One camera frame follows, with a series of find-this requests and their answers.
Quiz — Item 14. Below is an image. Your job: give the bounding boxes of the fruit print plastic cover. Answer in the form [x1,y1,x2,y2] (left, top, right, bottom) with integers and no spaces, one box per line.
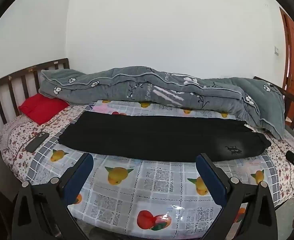
[26,100,275,238]

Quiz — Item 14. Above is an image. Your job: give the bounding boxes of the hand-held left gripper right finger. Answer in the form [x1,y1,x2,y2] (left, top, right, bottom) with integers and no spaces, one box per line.
[196,153,279,240]

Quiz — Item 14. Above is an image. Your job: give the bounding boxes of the floral bedsheet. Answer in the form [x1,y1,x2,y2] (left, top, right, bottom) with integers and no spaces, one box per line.
[0,104,294,207]

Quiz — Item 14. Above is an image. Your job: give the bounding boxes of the grey floral quilt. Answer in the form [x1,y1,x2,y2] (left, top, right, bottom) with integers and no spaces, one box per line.
[38,66,286,140]

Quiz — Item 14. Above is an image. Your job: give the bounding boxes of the red pillow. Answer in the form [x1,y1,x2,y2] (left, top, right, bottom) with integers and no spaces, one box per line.
[19,93,70,125]

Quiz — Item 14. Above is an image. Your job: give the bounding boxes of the black smartphone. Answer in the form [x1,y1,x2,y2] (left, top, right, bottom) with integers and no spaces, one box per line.
[25,131,50,153]

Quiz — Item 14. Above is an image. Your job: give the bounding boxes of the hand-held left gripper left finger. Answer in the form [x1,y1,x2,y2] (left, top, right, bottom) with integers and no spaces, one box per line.
[12,152,95,240]

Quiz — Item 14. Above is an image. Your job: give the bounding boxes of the black pants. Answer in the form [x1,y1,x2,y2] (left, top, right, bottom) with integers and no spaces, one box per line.
[58,111,272,162]

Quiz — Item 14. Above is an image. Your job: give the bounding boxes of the dark wooden bed frame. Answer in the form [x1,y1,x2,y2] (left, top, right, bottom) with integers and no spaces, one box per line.
[0,58,294,240]

